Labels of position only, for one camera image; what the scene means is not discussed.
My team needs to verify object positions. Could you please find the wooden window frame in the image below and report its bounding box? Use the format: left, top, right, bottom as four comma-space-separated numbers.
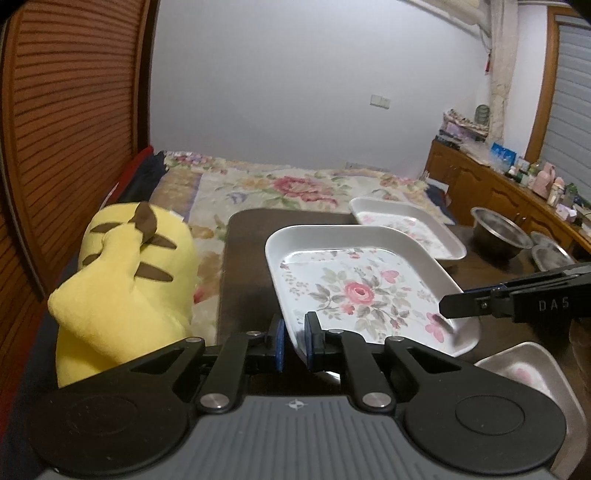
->
525, 8, 560, 163

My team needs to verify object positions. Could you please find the dark navy bedsheet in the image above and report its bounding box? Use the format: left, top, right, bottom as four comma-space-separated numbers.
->
104, 147, 168, 208

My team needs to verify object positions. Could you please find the large steel bowl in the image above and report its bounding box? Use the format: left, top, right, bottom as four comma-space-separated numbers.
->
470, 207, 534, 260

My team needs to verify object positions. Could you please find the wooden cabinet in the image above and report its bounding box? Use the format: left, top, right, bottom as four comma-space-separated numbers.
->
425, 138, 591, 260

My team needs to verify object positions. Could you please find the grey window blind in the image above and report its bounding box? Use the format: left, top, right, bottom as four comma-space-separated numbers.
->
539, 14, 591, 197

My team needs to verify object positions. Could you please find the blue box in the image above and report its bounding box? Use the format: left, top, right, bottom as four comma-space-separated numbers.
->
489, 143, 517, 169

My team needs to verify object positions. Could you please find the large floral square plate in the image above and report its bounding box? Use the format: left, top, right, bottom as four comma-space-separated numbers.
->
265, 224, 482, 366

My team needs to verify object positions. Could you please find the white air conditioner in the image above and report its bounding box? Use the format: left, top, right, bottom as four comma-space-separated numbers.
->
413, 0, 491, 29

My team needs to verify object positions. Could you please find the floral blanket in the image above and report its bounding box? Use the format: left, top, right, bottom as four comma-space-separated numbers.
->
148, 150, 456, 320

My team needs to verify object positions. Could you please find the yellow plush toy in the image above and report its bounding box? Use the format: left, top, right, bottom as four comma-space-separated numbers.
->
47, 202, 199, 388

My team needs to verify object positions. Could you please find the pink thermos jug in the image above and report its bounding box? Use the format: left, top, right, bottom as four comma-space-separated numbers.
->
531, 161, 557, 193

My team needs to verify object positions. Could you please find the pile of folded fabrics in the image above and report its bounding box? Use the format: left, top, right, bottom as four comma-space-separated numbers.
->
440, 108, 489, 142

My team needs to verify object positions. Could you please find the clear plastic bag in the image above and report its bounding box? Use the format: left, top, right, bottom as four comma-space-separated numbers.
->
461, 141, 493, 165

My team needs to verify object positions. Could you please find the cream curtain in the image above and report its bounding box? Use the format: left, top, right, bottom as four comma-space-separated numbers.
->
488, 0, 523, 145

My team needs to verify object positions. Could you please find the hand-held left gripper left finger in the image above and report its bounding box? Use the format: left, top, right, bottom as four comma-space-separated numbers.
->
122, 315, 286, 415

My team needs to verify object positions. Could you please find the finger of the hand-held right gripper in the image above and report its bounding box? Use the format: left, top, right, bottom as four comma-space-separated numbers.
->
438, 286, 513, 320
462, 262, 591, 294

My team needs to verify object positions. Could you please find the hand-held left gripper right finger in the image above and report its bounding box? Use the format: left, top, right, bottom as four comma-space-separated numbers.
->
306, 312, 472, 413

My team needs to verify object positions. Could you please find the cluster of small bottles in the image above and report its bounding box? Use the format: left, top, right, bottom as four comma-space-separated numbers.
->
505, 157, 536, 184

